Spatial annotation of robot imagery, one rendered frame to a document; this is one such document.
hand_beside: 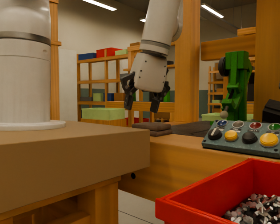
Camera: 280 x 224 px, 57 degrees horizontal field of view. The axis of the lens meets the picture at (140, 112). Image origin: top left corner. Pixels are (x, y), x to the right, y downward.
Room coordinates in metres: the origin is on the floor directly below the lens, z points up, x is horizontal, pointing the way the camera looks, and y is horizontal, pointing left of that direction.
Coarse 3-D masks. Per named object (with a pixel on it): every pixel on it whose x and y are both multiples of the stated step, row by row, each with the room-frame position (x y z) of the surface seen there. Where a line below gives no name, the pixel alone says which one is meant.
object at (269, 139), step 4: (264, 136) 0.46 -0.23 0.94; (268, 136) 0.46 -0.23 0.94; (272, 136) 0.46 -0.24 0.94; (276, 136) 0.46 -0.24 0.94; (260, 140) 0.47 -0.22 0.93; (264, 140) 0.46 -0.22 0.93; (268, 140) 0.45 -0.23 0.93; (272, 140) 0.45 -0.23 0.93; (276, 140) 0.45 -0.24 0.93; (264, 144) 0.46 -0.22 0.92; (268, 144) 0.45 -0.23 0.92; (272, 144) 0.45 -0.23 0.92
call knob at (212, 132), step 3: (213, 129) 0.54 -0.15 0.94; (216, 129) 0.53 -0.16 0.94; (210, 132) 0.53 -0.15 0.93; (213, 132) 0.53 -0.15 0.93; (216, 132) 0.53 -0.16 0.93; (219, 132) 0.52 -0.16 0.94; (210, 135) 0.53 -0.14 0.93; (213, 135) 0.52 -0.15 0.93; (216, 135) 0.52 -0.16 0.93; (219, 135) 0.52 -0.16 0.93; (213, 138) 0.52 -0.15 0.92
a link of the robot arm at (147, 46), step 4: (144, 40) 0.71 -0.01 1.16; (140, 44) 0.73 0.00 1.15; (144, 44) 0.71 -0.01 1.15; (148, 44) 0.70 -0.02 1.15; (152, 44) 0.70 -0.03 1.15; (156, 44) 0.70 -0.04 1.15; (160, 44) 0.70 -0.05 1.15; (164, 44) 0.70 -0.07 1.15; (140, 48) 0.72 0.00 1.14; (144, 48) 0.71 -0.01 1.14; (148, 48) 0.70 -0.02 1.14; (152, 48) 0.70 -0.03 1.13; (156, 48) 0.70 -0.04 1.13; (160, 48) 0.70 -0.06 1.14; (164, 48) 0.70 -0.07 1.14; (168, 48) 0.72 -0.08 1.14; (152, 52) 0.71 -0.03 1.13; (156, 52) 0.71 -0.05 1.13; (160, 52) 0.70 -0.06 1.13; (164, 52) 0.71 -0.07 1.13; (168, 52) 0.73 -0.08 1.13
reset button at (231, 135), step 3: (228, 132) 0.51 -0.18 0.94; (231, 132) 0.51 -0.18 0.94; (234, 132) 0.51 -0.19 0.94; (225, 135) 0.51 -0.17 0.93; (228, 135) 0.50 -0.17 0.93; (231, 135) 0.50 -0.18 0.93; (234, 135) 0.50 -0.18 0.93; (225, 138) 0.51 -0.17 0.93; (228, 138) 0.50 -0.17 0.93; (231, 138) 0.50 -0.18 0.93; (234, 138) 0.50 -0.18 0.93
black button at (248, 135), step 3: (246, 132) 0.49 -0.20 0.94; (249, 132) 0.49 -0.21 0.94; (252, 132) 0.49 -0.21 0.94; (243, 135) 0.49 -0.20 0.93; (246, 135) 0.49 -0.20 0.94; (249, 135) 0.48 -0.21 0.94; (252, 135) 0.48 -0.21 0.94; (255, 135) 0.48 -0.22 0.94; (243, 138) 0.49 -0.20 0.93; (246, 138) 0.48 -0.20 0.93; (249, 138) 0.48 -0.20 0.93; (252, 138) 0.48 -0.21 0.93; (255, 138) 0.48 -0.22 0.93; (246, 141) 0.48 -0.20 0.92; (249, 141) 0.48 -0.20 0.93; (252, 141) 0.48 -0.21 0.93
